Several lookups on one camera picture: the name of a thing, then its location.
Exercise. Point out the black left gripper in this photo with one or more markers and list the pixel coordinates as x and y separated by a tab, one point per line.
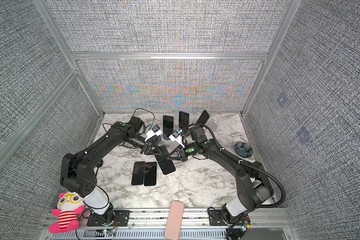
148	145

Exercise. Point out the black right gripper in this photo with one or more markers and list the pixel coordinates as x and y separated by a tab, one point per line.
184	157

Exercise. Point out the phone with purple case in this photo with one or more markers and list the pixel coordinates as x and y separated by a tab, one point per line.
138	174

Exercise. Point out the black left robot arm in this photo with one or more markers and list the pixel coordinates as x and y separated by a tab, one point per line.
78	170

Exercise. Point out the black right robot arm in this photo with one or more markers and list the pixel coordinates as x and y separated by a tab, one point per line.
256	188

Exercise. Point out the purple round stand left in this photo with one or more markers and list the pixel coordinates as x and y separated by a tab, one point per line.
157	139

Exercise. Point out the black phone on wooden stand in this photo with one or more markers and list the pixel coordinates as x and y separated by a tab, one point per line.
183	119

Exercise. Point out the white phone stand right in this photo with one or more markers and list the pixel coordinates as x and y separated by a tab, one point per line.
214	126

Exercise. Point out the tilted black phone wooden stand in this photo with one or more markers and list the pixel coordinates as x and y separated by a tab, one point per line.
204	117

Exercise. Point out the black spoon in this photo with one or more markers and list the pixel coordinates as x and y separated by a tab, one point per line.
99	165

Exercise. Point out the dark blue flower bowl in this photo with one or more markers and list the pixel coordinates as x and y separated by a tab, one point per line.
243	150

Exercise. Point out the pink white plush toy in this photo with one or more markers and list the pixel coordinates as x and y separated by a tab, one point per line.
69	206

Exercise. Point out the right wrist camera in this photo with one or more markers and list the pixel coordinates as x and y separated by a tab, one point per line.
176	136

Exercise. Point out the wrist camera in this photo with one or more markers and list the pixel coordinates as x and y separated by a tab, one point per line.
154	131
176	136

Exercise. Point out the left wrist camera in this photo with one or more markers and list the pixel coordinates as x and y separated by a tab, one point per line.
154	131

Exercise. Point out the pink phone on rail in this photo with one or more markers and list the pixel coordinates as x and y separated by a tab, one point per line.
174	221

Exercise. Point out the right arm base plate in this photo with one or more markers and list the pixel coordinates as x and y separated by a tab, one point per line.
223	218

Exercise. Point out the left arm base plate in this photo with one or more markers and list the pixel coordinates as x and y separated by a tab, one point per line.
118	217

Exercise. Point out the aluminium front rail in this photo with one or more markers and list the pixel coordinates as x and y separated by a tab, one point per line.
187	224

